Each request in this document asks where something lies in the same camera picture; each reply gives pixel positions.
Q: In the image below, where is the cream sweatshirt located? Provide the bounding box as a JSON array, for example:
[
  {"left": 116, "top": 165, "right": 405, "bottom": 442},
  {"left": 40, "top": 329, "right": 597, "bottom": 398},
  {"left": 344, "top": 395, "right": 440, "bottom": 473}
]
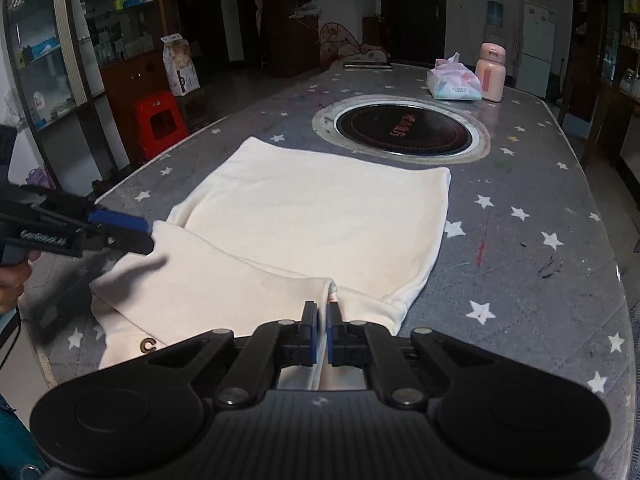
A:
[{"left": 91, "top": 139, "right": 451, "bottom": 367}]

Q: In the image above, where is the teal sleeve forearm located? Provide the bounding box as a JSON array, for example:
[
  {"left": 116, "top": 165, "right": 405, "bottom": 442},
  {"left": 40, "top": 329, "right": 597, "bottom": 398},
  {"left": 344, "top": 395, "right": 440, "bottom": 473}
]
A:
[{"left": 0, "top": 396, "right": 48, "bottom": 480}]

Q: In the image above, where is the pink cartoon folding item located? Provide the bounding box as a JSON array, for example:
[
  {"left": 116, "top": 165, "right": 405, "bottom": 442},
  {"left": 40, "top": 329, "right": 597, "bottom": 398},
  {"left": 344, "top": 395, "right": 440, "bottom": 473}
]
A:
[{"left": 319, "top": 22, "right": 388, "bottom": 70}]

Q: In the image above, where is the person's left hand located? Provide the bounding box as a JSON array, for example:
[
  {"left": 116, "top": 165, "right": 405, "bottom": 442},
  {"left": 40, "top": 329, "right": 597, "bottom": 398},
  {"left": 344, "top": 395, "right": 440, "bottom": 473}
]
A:
[{"left": 0, "top": 252, "right": 41, "bottom": 314}]

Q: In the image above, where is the red plastic stool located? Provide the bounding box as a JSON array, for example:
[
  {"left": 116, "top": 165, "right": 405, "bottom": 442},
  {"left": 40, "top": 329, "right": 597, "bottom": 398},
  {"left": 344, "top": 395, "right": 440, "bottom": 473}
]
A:
[{"left": 134, "top": 90, "right": 190, "bottom": 162}]

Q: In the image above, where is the white paper bag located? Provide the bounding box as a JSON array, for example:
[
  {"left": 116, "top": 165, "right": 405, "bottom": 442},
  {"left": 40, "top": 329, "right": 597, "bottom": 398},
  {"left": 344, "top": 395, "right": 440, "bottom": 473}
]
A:
[{"left": 162, "top": 34, "right": 201, "bottom": 98}]

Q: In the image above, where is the round black induction cooktop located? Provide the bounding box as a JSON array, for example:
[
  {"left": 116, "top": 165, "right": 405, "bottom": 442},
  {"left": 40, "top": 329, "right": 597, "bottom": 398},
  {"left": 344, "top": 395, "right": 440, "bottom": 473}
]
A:
[{"left": 312, "top": 94, "right": 491, "bottom": 166}]

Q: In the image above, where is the pink tissue pack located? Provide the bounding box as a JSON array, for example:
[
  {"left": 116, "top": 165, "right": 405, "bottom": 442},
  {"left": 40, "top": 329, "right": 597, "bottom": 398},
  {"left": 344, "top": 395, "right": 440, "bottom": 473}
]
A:
[{"left": 426, "top": 52, "right": 482, "bottom": 101}]

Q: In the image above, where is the pink thermos bottle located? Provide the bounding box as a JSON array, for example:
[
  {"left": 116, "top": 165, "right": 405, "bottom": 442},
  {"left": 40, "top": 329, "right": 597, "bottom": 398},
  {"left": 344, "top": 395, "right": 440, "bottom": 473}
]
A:
[{"left": 475, "top": 42, "right": 506, "bottom": 103}]

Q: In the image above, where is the white refrigerator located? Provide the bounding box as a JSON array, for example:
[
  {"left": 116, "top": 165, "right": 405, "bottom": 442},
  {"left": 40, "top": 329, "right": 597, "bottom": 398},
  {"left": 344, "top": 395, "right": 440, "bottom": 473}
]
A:
[{"left": 516, "top": 1, "right": 556, "bottom": 98}]

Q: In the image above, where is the water dispenser with blue bottle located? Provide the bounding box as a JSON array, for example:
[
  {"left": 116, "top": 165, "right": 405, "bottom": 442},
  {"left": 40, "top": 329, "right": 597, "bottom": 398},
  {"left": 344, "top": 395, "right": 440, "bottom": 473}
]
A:
[{"left": 484, "top": 0, "right": 506, "bottom": 48}]

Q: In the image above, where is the dark wooden door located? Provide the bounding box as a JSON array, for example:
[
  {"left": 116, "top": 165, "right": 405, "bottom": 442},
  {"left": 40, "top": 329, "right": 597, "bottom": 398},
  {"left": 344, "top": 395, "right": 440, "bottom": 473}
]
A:
[{"left": 381, "top": 0, "right": 446, "bottom": 67}]

